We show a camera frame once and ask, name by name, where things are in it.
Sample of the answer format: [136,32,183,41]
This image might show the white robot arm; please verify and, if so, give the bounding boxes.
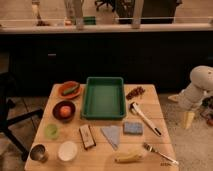
[178,66,213,129]

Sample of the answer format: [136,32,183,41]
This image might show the green plastic tray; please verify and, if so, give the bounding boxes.
[81,77,126,120]

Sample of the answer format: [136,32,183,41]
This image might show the silver fork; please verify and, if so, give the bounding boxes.
[143,142,179,165]

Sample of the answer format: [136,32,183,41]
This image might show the brown grapes bunch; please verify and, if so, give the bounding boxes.
[126,86,145,100]

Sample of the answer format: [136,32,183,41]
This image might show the blue sponge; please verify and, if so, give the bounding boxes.
[123,122,143,135]

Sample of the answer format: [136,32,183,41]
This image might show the yellow banana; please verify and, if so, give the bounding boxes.
[115,151,142,163]

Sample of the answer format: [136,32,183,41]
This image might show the grey triangular cloth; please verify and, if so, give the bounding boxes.
[101,125,120,150]

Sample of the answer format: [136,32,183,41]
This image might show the wooden table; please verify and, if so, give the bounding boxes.
[25,84,179,171]

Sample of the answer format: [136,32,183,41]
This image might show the green pickle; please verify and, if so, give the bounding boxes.
[62,84,79,96]

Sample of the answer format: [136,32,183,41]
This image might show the orange fruit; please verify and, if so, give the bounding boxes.
[60,106,71,117]

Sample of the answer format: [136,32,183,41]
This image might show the white bowl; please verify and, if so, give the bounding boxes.
[58,141,78,162]

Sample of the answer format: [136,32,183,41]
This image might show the orange plate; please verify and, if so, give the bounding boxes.
[58,81,81,99]

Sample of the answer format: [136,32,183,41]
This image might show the dark red bowl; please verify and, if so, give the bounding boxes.
[52,101,76,122]

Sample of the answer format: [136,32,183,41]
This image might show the small green cup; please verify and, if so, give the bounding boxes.
[44,124,59,140]

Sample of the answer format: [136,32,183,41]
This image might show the metal cup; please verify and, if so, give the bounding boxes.
[30,144,48,163]

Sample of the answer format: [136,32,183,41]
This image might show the black office chair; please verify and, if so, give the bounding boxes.
[0,71,44,162]

